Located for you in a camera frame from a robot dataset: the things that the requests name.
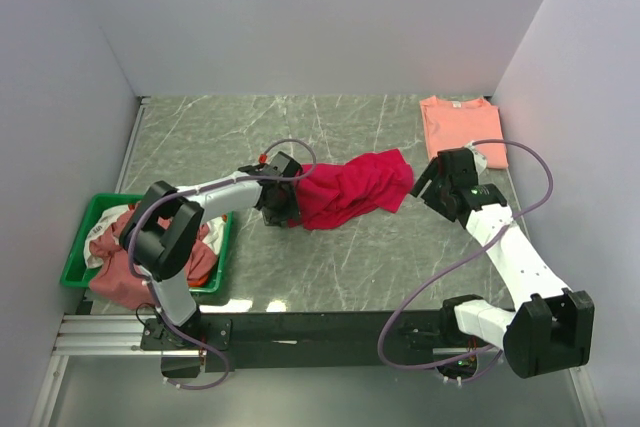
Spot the magenta red t shirt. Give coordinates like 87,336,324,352
287,149,414,230

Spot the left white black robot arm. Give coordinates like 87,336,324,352
119,152,303,349

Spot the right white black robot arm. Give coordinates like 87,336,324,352
411,147,595,378

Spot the folded salmon pink t shirt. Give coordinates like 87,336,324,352
420,96,503,159

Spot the white crumpled shirt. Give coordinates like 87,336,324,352
83,205,229,269

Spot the orange garment in basket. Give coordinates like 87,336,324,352
187,275,209,288

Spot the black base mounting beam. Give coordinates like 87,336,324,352
139,309,506,379

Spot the dusty pink crumpled shirt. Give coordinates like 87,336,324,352
89,226,220,310

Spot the green plastic laundry basket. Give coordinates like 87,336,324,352
60,193,205,288

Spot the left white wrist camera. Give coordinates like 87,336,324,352
238,153,269,177

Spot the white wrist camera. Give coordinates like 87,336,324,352
238,153,269,177
465,142,488,175

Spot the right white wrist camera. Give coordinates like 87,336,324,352
465,142,488,175

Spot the aluminium extrusion rail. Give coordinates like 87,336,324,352
53,314,166,356

